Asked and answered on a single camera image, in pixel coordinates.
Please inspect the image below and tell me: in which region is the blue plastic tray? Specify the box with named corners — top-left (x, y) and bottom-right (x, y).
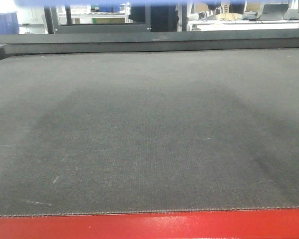
top-left (13, 0), bottom-right (247, 7)

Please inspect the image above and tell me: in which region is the dark grey table mat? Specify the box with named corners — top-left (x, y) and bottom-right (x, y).
top-left (0, 49), bottom-right (299, 216)

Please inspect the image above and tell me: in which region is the white background desk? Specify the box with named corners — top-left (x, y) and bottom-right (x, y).
top-left (189, 20), bottom-right (299, 31)

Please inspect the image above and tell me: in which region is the grey laptop on desk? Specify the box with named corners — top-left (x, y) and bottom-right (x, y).
top-left (257, 3), bottom-right (289, 21)

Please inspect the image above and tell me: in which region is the blue storage crate background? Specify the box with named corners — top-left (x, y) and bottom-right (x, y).
top-left (0, 11), bottom-right (19, 35)

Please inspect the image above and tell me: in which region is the black metal frame cabinet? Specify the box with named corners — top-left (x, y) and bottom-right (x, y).
top-left (43, 2), bottom-right (189, 34)

